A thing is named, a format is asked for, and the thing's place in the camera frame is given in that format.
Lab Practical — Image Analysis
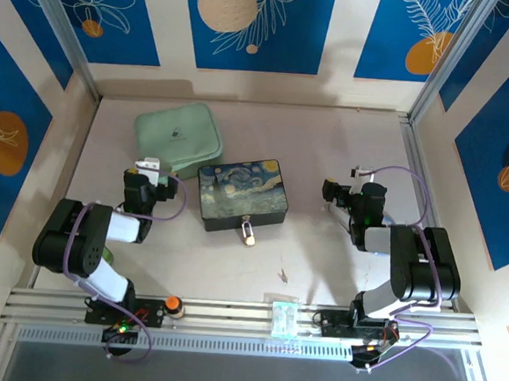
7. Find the starry night painted box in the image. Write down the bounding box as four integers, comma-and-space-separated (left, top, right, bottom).
193, 152, 292, 238

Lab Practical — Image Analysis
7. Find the small brass padlock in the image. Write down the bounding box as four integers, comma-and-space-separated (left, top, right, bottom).
239, 215, 260, 248

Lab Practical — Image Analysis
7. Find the mint green zip pouch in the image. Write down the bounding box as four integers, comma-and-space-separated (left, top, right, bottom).
130, 97, 228, 183

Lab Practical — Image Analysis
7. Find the clear plastic box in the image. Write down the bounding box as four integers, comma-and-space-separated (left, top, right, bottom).
269, 300, 302, 339

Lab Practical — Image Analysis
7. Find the black left controller board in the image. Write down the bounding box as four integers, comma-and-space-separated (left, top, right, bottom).
100, 323, 141, 347

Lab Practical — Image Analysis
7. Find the black controller board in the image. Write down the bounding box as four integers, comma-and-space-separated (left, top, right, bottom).
349, 339, 396, 372
100, 323, 141, 347

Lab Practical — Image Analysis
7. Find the black right controller board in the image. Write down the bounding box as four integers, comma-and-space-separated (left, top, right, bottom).
349, 339, 396, 372

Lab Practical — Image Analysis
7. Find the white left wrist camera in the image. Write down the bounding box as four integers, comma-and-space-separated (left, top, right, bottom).
133, 156, 162, 183

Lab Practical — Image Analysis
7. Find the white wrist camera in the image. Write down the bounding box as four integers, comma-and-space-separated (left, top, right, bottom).
133, 156, 162, 183
351, 164, 377, 183

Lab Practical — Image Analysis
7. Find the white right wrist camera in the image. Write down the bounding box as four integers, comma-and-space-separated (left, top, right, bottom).
351, 164, 377, 183

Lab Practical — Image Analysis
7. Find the aluminium side rail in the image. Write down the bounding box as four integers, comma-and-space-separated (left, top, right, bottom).
384, 114, 476, 314

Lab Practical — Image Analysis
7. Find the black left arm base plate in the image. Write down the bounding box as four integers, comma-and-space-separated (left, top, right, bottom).
84, 294, 166, 331

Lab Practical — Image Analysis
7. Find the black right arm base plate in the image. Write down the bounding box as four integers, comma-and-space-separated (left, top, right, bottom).
318, 309, 403, 345

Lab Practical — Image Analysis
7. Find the aluminium front rail frame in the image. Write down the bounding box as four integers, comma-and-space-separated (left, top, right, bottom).
0, 275, 486, 362

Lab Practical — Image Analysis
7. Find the aluminium corner post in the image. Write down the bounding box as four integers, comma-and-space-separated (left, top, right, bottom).
12, 0, 110, 102
407, 0, 496, 131

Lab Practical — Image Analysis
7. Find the grey slotted cable duct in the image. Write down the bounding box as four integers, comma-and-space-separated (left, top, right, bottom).
15, 320, 356, 369

